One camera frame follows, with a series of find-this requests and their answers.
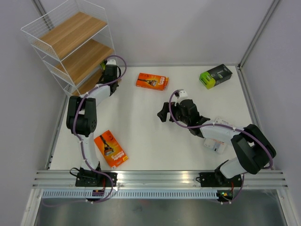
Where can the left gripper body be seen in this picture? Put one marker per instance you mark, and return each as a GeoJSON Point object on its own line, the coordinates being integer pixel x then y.
{"type": "Point", "coordinates": [103, 74]}

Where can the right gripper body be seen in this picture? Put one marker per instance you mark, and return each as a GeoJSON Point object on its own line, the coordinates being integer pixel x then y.
{"type": "Point", "coordinates": [176, 110]}

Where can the black green razor box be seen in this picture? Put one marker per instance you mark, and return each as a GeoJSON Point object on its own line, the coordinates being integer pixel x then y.
{"type": "Point", "coordinates": [215, 76]}
{"type": "Point", "coordinates": [103, 65]}

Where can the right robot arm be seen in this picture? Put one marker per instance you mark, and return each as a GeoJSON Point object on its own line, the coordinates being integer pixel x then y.
{"type": "Point", "coordinates": [253, 150]}

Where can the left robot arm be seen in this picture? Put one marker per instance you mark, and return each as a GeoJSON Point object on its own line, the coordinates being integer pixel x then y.
{"type": "Point", "coordinates": [82, 113]}

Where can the bottom wooden shelf board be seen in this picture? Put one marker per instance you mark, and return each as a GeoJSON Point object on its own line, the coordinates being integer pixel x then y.
{"type": "Point", "coordinates": [90, 82]}

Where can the wooden shelf board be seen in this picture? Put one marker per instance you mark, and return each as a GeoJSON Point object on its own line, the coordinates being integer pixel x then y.
{"type": "Point", "coordinates": [73, 32]}
{"type": "Point", "coordinates": [90, 82]}
{"type": "Point", "coordinates": [84, 60]}

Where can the middle wooden shelf board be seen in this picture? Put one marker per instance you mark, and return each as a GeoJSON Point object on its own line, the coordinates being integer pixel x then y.
{"type": "Point", "coordinates": [84, 60]}

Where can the top wooden shelf board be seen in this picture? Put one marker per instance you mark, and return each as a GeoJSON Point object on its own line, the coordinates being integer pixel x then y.
{"type": "Point", "coordinates": [73, 32]}

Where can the orange razor box far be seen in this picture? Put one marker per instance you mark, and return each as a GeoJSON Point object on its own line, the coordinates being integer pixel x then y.
{"type": "Point", "coordinates": [152, 81]}

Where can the orange razor box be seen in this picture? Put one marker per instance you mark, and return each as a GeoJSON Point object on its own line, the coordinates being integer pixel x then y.
{"type": "Point", "coordinates": [111, 150]}
{"type": "Point", "coordinates": [152, 81]}

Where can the white Gillette razor pack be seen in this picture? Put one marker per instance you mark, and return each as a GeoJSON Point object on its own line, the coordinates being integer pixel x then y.
{"type": "Point", "coordinates": [216, 145]}

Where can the orange razor box near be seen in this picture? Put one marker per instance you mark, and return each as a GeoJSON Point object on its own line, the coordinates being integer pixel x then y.
{"type": "Point", "coordinates": [111, 150]}

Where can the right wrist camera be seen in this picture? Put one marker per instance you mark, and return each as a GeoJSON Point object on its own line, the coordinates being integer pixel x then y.
{"type": "Point", "coordinates": [181, 95]}

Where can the white wire shelf rack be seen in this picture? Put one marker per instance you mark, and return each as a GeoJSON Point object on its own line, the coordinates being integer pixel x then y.
{"type": "Point", "coordinates": [41, 26]}

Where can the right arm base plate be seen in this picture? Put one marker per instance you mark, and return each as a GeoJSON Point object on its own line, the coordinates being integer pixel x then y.
{"type": "Point", "coordinates": [211, 179]}

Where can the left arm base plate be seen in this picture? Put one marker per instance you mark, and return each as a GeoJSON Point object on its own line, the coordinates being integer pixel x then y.
{"type": "Point", "coordinates": [87, 178]}

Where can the aluminium rail frame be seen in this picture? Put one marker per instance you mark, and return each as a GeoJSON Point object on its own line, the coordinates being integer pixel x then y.
{"type": "Point", "coordinates": [155, 179]}

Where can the white slotted cable duct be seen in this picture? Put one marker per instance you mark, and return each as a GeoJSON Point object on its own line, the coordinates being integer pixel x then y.
{"type": "Point", "coordinates": [135, 194]}

